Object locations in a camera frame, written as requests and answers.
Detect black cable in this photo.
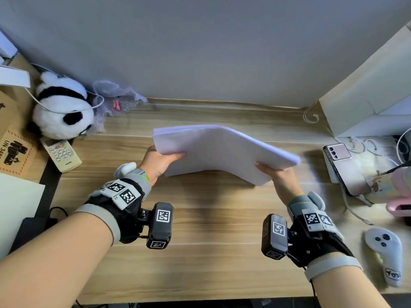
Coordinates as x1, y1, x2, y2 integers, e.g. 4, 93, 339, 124
377, 163, 411, 176

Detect clear crumpled plastic bag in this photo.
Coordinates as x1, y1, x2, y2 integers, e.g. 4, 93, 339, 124
91, 80, 148, 134

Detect white handheld controller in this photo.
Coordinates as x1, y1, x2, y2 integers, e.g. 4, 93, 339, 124
364, 228, 404, 288

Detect person's left forearm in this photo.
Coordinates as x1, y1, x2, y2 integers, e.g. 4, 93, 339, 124
0, 214, 114, 308

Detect thin white cable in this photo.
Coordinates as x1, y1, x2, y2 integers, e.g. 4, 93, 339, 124
25, 63, 105, 114

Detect flat white box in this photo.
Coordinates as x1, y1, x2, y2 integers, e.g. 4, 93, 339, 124
0, 65, 31, 89

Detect stack of white paper sheets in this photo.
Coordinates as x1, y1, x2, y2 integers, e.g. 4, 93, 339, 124
152, 124, 302, 187

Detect white tangled cables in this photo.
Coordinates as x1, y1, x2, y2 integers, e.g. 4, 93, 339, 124
349, 135, 411, 168

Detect brown cardboard box orange label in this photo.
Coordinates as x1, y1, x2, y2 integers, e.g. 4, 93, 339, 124
0, 54, 49, 184

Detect black power adapter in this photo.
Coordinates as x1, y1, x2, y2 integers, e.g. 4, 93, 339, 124
9, 206, 69, 254

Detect person's right forearm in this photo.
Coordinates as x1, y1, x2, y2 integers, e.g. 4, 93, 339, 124
309, 265, 393, 308

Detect black grey marker wrist brace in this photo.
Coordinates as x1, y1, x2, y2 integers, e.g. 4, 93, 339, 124
74, 162, 152, 246
287, 191, 364, 282

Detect large white cardboard box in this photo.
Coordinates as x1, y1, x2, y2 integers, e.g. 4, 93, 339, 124
319, 22, 411, 138

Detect white paper sheet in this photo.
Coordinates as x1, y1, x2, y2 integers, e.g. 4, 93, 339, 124
0, 173, 46, 261

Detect short white cable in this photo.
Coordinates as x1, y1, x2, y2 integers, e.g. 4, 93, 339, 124
303, 105, 322, 124

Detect person's left hand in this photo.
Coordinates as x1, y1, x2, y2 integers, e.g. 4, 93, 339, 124
138, 146, 187, 187

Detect beige remote control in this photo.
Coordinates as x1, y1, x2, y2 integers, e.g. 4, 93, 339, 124
40, 137, 83, 174

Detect cartoon print pastel case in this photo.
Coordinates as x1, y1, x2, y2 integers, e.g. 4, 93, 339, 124
369, 171, 402, 204

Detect panda plush toy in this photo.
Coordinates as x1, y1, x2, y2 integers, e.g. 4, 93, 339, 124
28, 71, 95, 140

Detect pink plastic device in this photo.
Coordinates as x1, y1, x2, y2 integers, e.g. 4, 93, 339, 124
385, 166, 411, 219

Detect person's right hand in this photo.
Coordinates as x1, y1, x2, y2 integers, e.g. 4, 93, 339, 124
255, 162, 305, 206

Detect white charging cable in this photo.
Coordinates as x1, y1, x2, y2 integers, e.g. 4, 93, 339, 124
340, 185, 375, 226

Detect pink smartphone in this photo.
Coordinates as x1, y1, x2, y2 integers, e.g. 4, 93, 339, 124
323, 142, 372, 197

